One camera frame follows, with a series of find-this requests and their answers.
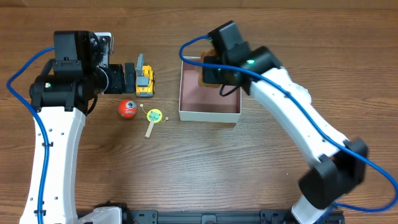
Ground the yellow toy crane truck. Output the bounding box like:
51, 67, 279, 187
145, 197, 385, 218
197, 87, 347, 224
136, 54, 155, 98

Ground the brown plush toy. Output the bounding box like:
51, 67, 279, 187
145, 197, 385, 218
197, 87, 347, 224
195, 48, 220, 88

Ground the white plush duck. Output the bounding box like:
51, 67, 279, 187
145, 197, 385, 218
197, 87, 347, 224
288, 75, 312, 105

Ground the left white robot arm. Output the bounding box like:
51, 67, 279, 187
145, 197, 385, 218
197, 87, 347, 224
20, 30, 133, 223

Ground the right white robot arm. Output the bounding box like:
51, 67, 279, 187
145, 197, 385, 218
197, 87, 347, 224
201, 45, 368, 223

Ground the red ball toy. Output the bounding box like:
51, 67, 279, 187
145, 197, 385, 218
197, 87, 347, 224
118, 100, 137, 119

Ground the white box pink interior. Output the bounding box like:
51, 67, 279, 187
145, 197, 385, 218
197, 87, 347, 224
178, 62, 242, 123

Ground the yellow cat rattle drum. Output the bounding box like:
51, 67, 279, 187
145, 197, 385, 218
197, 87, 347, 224
139, 104, 169, 139

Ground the left blue cable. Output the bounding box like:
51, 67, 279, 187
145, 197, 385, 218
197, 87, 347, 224
6, 45, 56, 224

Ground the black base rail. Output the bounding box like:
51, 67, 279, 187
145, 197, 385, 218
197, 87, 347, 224
76, 201, 346, 224

